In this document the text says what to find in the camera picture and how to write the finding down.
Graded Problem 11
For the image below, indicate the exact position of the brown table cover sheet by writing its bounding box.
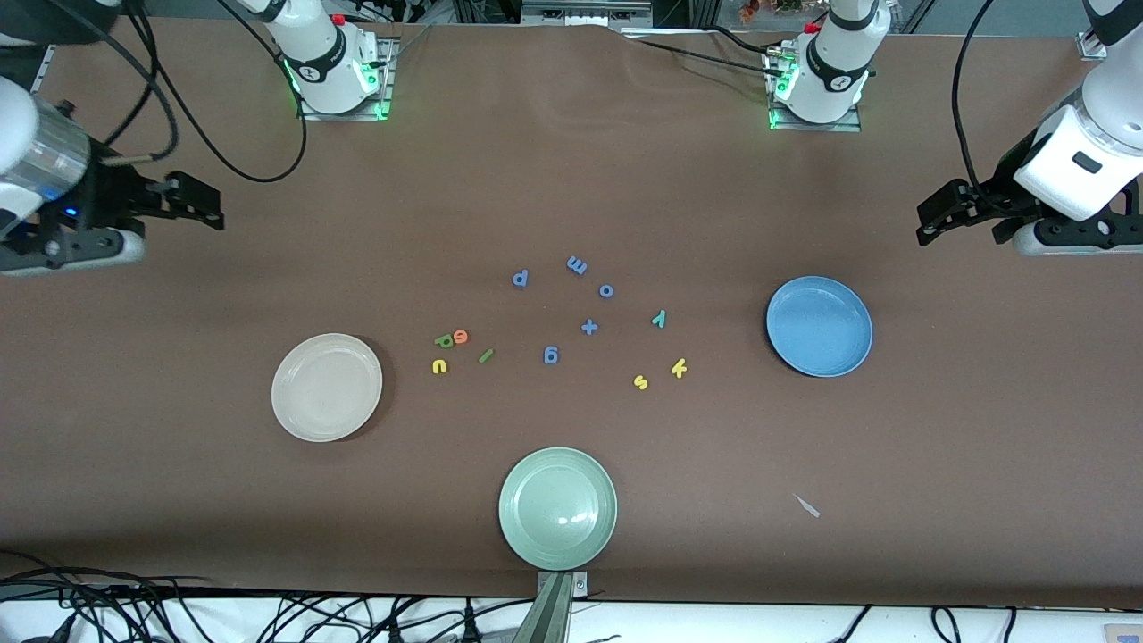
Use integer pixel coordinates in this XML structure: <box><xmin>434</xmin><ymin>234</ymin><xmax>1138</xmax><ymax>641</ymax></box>
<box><xmin>0</xmin><ymin>16</ymin><xmax>1143</xmax><ymax>610</ymax></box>

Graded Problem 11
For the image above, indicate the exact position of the beige brown plate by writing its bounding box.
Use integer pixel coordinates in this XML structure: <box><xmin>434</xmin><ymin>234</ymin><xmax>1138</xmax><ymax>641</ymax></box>
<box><xmin>271</xmin><ymin>333</ymin><xmax>383</xmax><ymax>443</ymax></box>

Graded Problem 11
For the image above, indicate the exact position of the aluminium frame profile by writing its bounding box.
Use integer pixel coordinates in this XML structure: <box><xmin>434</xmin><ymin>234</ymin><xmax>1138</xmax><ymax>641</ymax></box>
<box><xmin>522</xmin><ymin>0</ymin><xmax>654</xmax><ymax>28</ymax></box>

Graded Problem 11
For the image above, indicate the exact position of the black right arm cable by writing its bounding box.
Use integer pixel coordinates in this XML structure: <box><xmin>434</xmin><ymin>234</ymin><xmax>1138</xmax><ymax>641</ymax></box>
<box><xmin>89</xmin><ymin>0</ymin><xmax>309</xmax><ymax>184</ymax></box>

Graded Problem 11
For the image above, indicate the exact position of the thin black base cable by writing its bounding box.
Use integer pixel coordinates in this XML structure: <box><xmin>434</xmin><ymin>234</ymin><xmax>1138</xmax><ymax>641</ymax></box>
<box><xmin>625</xmin><ymin>34</ymin><xmax>787</xmax><ymax>81</ymax></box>
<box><xmin>380</xmin><ymin>25</ymin><xmax>431</xmax><ymax>68</ymax></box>

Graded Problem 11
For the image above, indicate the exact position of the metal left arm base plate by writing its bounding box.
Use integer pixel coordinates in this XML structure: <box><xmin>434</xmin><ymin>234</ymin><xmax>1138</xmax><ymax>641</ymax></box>
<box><xmin>768</xmin><ymin>49</ymin><xmax>863</xmax><ymax>133</ymax></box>

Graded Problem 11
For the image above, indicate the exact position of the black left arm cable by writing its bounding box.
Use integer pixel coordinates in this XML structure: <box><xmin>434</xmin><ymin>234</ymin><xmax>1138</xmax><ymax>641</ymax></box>
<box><xmin>952</xmin><ymin>0</ymin><xmax>1012</xmax><ymax>208</ymax></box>

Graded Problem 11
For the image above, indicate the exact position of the green plate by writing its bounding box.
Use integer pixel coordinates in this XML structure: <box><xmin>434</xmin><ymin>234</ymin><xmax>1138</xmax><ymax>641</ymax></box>
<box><xmin>498</xmin><ymin>447</ymin><xmax>619</xmax><ymax>572</ymax></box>

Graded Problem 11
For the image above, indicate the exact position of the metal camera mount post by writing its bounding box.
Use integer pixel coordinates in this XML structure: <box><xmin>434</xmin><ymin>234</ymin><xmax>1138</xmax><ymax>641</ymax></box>
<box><xmin>513</xmin><ymin>572</ymin><xmax>590</xmax><ymax>643</ymax></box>

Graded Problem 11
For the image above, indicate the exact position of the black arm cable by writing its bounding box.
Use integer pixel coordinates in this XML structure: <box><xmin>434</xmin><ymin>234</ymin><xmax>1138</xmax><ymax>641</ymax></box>
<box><xmin>952</xmin><ymin>0</ymin><xmax>1012</xmax><ymax>208</ymax></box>
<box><xmin>89</xmin><ymin>0</ymin><xmax>309</xmax><ymax>184</ymax></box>

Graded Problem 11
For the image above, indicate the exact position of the blue plate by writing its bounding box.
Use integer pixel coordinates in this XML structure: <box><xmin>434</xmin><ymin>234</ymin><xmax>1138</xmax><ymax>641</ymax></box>
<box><xmin>766</xmin><ymin>276</ymin><xmax>873</xmax><ymax>378</ymax></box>

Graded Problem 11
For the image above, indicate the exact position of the aluminium edge profile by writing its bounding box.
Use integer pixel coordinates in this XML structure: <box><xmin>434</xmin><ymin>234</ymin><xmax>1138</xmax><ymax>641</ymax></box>
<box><xmin>31</xmin><ymin>36</ymin><xmax>65</xmax><ymax>92</ymax></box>

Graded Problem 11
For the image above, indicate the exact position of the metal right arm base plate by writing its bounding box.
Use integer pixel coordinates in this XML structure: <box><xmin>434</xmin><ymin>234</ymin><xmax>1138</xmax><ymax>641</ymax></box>
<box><xmin>297</xmin><ymin>38</ymin><xmax>396</xmax><ymax>121</ymax></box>

